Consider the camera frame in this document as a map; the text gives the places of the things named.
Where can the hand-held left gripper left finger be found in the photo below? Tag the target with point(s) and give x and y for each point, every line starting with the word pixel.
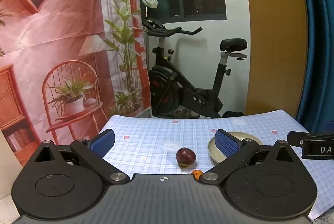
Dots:
pixel 100 141

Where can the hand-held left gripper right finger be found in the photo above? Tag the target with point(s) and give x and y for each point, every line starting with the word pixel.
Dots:
pixel 227 144

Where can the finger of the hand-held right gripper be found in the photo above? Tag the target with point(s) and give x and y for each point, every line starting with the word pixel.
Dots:
pixel 294 139

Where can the beige round plate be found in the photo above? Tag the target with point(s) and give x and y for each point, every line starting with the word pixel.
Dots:
pixel 212 153

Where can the dark cloth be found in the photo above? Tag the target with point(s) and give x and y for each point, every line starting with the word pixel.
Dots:
pixel 232 114

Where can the small orange tangerine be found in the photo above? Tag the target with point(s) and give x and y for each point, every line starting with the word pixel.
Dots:
pixel 197 173

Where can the dark purple mangosteen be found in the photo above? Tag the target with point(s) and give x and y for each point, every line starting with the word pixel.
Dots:
pixel 185 156

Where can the blue plaid tablecloth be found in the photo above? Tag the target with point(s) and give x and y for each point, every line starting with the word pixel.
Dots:
pixel 146 135

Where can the black exercise bike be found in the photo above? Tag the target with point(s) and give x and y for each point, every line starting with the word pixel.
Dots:
pixel 198 102

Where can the blue curtain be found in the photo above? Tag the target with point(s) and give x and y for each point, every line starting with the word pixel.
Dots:
pixel 321 43

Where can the wooden door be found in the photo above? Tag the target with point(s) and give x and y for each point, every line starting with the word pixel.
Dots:
pixel 274 30

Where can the white cloth cap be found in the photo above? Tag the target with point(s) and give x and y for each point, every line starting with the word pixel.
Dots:
pixel 150 1

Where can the printed wall tapestry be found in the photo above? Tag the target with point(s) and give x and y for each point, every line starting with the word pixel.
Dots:
pixel 65 17

